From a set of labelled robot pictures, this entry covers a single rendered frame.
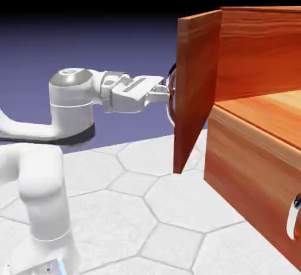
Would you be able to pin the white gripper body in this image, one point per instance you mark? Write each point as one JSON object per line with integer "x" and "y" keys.
{"x": 130, "y": 92}

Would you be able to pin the wooden cabinet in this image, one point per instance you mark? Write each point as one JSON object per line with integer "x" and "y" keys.
{"x": 258, "y": 114}

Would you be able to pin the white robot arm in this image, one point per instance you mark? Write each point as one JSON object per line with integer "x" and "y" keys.
{"x": 68, "y": 100}

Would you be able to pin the wooden cabinet door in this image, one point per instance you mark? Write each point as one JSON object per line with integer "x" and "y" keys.
{"x": 196, "y": 86}

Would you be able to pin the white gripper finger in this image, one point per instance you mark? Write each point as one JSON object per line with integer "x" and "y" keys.
{"x": 157, "y": 96}
{"x": 160, "y": 87}

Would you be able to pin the wooden drawer front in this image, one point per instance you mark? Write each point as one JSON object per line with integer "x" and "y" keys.
{"x": 249, "y": 173}

